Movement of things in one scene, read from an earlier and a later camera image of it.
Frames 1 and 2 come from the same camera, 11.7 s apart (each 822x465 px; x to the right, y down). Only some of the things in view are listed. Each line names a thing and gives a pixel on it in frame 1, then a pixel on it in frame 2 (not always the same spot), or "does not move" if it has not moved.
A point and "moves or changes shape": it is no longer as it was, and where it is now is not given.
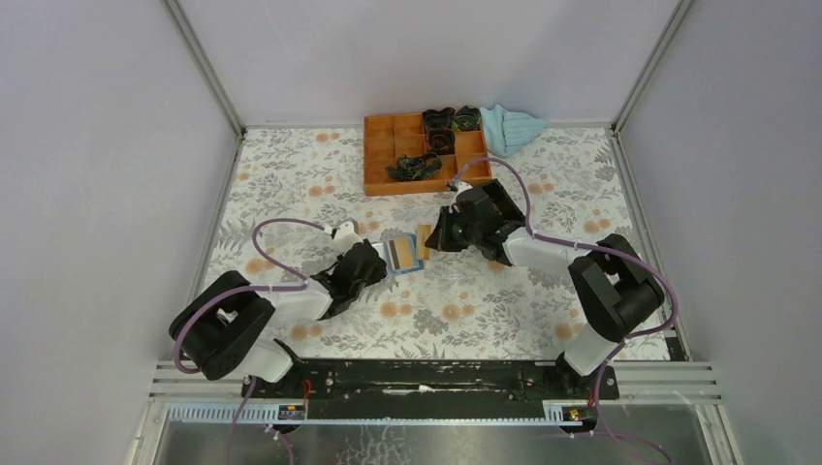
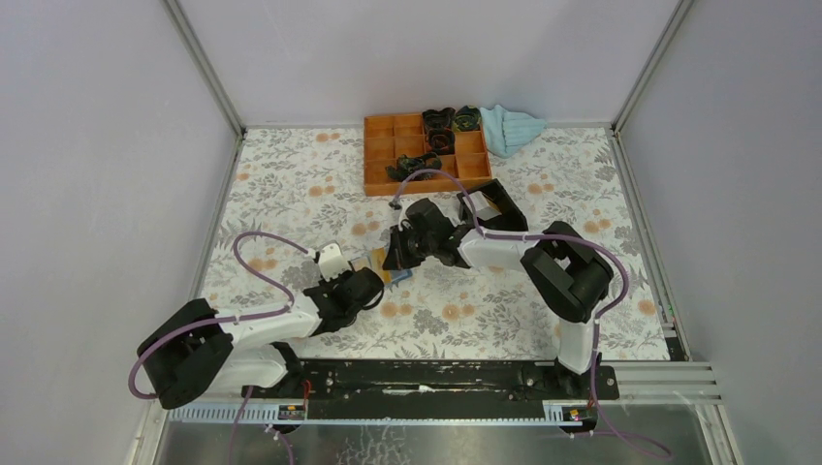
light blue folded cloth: (507, 131) does not move
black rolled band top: (468, 118) does not move
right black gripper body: (455, 234) -> (411, 248)
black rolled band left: (438, 119) does not move
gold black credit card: (402, 252) moves or changes shape
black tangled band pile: (415, 168) does not move
